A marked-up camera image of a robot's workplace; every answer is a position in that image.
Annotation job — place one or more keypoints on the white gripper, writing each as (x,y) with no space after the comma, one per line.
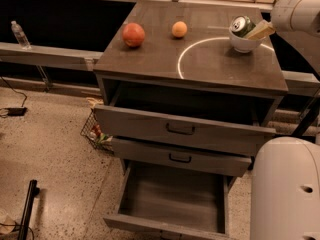
(290,16)

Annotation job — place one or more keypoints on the green soda can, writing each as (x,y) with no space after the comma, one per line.
(242,25)

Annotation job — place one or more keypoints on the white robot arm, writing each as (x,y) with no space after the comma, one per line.
(285,195)

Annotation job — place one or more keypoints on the white ceramic bowl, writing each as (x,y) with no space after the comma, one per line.
(243,45)

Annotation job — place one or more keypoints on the orange fruit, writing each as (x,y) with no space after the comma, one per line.
(179,29)

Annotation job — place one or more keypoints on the black table leg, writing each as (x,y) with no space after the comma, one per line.
(308,119)

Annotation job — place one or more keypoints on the grey wooden drawer cabinet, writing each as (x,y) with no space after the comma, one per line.
(202,60)

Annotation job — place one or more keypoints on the red apple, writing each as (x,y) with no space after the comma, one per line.
(133,35)

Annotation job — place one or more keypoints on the middle grey drawer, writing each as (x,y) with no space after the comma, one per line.
(209,162)

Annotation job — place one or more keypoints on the grey drawer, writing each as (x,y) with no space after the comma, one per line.
(182,117)
(209,162)
(172,203)

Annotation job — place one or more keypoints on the top grey drawer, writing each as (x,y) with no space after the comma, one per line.
(182,117)

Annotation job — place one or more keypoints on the bottom grey drawer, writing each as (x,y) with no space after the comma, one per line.
(172,203)

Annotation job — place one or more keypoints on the clear plastic water bottle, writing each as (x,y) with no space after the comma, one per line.
(20,35)

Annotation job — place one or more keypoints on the black metal bar stand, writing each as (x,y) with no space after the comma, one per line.
(32,192)

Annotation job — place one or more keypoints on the grey metal shelf rail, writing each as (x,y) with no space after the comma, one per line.
(49,56)

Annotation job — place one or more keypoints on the wire basket with items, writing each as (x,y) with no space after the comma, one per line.
(92,132)

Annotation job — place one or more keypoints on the black power adapter with cable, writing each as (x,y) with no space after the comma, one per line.
(14,111)

